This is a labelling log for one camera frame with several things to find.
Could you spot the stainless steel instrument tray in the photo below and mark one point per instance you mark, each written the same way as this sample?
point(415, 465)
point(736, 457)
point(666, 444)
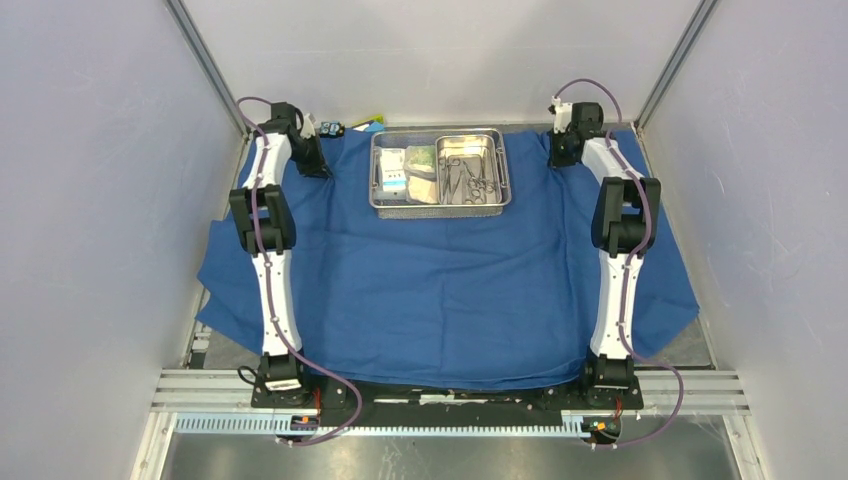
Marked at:
point(470, 145)

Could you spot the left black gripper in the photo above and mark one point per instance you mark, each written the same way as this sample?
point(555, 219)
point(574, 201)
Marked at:
point(316, 168)

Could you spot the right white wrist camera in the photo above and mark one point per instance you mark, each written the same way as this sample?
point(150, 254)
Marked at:
point(562, 114)

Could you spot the aluminium frame rail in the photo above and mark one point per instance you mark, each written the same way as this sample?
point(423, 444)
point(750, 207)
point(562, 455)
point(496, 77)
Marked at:
point(705, 392)

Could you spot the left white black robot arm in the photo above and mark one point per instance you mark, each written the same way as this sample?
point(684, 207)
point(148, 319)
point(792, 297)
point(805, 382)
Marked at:
point(267, 233)

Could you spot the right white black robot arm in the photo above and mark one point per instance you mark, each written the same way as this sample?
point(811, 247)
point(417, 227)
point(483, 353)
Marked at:
point(623, 229)

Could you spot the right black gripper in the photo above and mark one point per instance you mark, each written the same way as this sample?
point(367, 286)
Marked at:
point(556, 159)

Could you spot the white blue box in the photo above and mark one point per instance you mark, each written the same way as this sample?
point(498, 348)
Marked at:
point(392, 175)

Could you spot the yellow green block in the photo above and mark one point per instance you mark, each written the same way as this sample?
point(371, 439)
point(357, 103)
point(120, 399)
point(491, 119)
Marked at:
point(360, 126)

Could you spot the beige gauze packet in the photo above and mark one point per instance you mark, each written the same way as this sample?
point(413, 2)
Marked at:
point(422, 190)

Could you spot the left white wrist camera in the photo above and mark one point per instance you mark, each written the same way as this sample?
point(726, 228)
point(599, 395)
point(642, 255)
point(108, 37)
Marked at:
point(308, 128)

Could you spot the green printed packet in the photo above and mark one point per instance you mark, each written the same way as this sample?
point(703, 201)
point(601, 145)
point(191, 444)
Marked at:
point(420, 159)

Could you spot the small black blue toy car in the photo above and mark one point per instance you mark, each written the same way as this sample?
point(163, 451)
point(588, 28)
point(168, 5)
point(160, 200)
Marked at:
point(331, 129)

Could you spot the white blue wedge block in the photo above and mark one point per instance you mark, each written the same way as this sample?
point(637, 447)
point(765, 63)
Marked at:
point(374, 127)

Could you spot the wire mesh steel basket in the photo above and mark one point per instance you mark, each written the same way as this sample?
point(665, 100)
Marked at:
point(396, 206)

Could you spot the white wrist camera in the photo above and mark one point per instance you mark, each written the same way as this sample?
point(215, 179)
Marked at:
point(562, 114)
point(308, 128)

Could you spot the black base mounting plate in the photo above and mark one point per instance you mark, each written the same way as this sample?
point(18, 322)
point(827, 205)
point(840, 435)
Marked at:
point(336, 402)

